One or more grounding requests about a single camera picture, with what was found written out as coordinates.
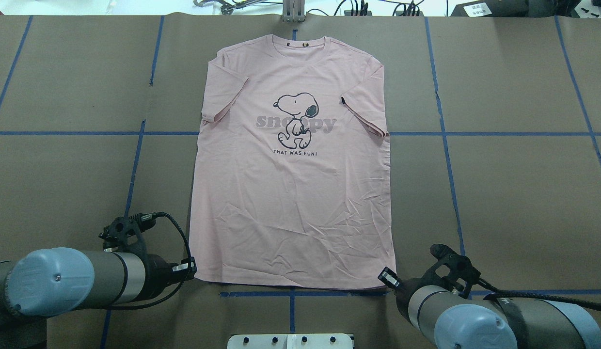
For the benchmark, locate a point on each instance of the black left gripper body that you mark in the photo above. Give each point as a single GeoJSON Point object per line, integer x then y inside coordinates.
{"type": "Point", "coordinates": [158, 272]}

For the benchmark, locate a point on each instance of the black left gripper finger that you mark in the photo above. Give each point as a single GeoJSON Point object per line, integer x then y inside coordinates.
{"type": "Point", "coordinates": [184, 271]}

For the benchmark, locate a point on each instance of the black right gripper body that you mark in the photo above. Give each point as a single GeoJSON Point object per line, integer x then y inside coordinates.
{"type": "Point", "coordinates": [403, 292]}

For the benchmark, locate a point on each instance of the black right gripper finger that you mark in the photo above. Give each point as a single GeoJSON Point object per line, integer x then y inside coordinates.
{"type": "Point", "coordinates": [390, 279]}

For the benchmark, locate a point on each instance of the pink Snoopy t-shirt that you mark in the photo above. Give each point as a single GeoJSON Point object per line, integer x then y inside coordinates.
{"type": "Point", "coordinates": [292, 176]}

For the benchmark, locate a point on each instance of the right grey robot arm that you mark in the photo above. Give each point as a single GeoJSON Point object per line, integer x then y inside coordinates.
{"type": "Point", "coordinates": [508, 320]}

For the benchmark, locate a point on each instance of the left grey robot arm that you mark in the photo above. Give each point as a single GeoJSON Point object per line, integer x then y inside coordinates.
{"type": "Point", "coordinates": [50, 282]}

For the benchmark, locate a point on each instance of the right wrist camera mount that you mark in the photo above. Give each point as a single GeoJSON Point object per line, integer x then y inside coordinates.
{"type": "Point", "coordinates": [452, 271]}

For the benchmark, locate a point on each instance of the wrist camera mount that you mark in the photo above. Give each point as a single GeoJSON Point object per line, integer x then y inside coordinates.
{"type": "Point", "coordinates": [124, 234]}
{"type": "Point", "coordinates": [452, 271]}

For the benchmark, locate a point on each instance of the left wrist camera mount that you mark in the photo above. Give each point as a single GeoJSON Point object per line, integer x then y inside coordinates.
{"type": "Point", "coordinates": [124, 234]}

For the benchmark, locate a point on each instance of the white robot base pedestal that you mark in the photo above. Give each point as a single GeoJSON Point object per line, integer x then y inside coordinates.
{"type": "Point", "coordinates": [292, 341]}

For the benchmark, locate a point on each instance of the aluminium frame post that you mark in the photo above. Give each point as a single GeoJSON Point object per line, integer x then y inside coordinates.
{"type": "Point", "coordinates": [293, 11]}

